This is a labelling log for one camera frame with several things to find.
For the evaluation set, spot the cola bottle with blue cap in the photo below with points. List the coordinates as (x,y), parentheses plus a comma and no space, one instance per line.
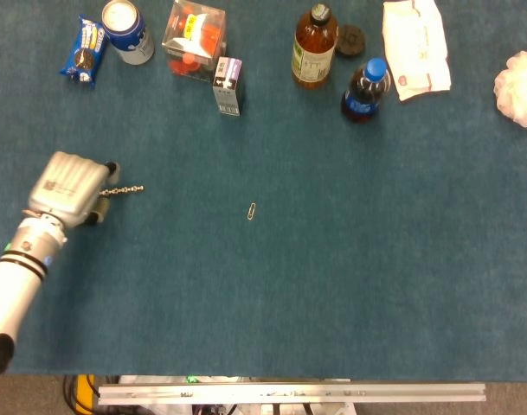
(364,91)

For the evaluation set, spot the white tissue pack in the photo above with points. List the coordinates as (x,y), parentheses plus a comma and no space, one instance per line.
(416,47)

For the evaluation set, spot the blue and white can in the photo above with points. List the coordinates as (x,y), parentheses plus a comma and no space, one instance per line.
(126,30)

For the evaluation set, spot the black round puck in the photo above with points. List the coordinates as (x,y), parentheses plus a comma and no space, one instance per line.
(351,40)

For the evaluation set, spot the amber tea bottle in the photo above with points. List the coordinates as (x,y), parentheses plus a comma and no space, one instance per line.
(312,49)

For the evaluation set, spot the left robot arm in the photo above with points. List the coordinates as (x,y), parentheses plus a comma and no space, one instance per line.
(18,276)

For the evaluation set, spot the small purple and white box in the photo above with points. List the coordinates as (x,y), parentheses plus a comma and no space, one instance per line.
(227,86)

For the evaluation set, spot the gold paper clip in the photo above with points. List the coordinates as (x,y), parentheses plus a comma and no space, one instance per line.
(251,211)

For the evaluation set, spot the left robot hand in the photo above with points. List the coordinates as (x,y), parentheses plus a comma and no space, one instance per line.
(66,190)

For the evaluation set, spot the blue Oreo cookie pack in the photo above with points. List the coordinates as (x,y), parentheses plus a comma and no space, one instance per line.
(84,52)

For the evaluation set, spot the clear box with orange items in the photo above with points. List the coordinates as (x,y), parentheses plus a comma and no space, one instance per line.
(194,41)

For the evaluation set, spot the aluminium extrusion rail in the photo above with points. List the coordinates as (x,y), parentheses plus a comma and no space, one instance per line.
(289,392)

